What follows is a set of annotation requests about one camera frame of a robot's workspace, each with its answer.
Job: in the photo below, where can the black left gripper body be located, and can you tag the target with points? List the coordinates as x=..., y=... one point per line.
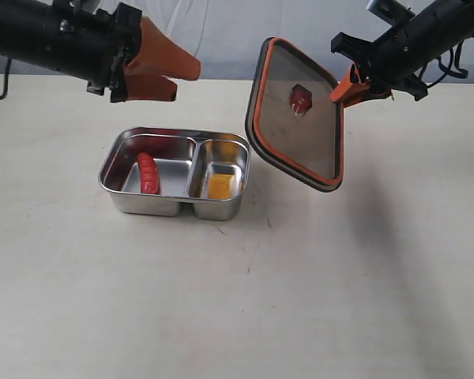
x=75, y=38

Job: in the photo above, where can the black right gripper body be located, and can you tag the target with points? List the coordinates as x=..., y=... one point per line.
x=397, y=60

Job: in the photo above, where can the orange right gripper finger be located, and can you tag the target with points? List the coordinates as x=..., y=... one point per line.
x=352, y=88

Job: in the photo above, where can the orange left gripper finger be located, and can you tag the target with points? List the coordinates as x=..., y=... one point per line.
x=159, y=55
x=150, y=87

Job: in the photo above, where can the dark transparent lunch box lid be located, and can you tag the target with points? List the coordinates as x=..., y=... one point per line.
x=291, y=122

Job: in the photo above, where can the red toy sausage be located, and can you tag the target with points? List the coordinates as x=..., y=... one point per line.
x=149, y=174

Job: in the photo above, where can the yellow toy cheese wedge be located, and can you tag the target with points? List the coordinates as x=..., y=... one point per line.
x=220, y=186

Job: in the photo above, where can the stainless steel lunch box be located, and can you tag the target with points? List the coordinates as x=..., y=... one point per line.
x=185, y=159

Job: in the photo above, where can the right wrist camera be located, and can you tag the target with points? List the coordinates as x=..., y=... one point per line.
x=390, y=11

